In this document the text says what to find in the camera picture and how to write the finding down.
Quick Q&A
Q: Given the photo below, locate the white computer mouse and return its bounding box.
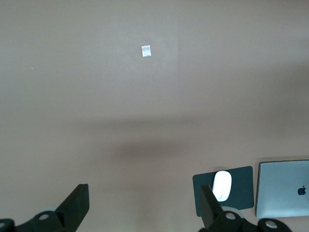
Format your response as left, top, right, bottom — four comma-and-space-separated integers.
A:
212, 170, 233, 202

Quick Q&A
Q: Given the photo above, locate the silver laptop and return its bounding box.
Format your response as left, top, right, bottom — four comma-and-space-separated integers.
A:
254, 159, 309, 219

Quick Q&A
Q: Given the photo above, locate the small square tape patch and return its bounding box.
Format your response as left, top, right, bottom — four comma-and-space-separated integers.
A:
141, 44, 152, 58

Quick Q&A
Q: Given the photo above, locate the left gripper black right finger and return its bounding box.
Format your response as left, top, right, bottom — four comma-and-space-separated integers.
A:
197, 185, 293, 232

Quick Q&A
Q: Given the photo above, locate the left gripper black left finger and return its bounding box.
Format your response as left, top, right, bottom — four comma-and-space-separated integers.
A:
0, 183, 90, 232

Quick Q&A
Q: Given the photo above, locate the black mouse pad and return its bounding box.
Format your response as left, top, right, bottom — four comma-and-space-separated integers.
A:
192, 165, 254, 218

